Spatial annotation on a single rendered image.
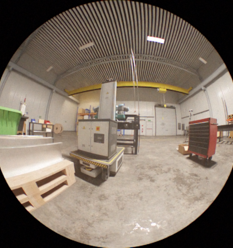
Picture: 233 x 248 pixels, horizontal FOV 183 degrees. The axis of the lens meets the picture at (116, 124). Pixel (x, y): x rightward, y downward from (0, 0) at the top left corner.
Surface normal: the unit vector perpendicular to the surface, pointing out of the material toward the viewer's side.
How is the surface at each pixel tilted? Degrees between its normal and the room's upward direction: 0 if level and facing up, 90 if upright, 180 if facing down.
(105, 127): 90
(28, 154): 90
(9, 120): 106
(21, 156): 90
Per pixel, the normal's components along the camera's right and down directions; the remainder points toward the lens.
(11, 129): 0.90, 0.28
